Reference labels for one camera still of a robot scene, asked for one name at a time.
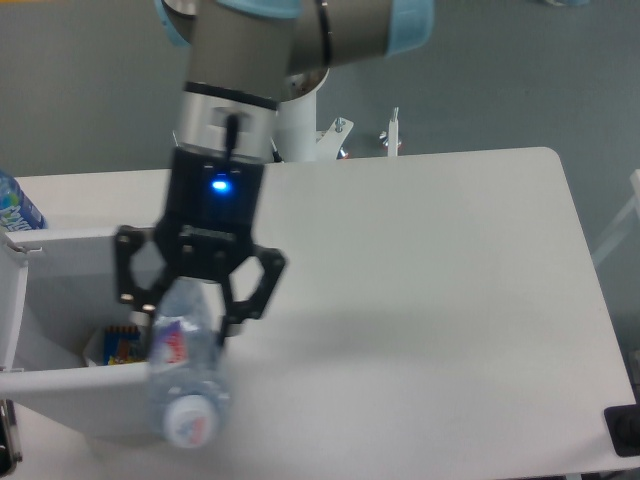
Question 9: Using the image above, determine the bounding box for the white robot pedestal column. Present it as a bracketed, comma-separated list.
[273, 69, 329, 163]

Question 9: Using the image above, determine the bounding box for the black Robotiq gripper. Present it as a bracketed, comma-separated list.
[113, 147, 287, 350]

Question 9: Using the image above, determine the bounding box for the white metal base frame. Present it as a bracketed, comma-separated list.
[271, 107, 403, 162]

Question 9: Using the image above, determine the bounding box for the black device at right edge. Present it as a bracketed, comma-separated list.
[604, 404, 639, 458]

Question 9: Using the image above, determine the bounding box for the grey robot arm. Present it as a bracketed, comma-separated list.
[114, 1, 435, 342]

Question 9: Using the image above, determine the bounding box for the crushed clear plastic bottle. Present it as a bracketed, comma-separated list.
[147, 279, 231, 449]

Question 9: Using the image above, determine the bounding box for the blue labelled water bottle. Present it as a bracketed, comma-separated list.
[1, 171, 48, 232]

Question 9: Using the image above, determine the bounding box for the white trash can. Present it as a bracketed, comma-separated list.
[1, 227, 151, 439]

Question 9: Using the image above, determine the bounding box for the dark object at left edge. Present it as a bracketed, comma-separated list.
[1, 399, 23, 477]

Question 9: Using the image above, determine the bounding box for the blue yellow snack packet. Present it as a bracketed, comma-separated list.
[103, 325, 145, 365]

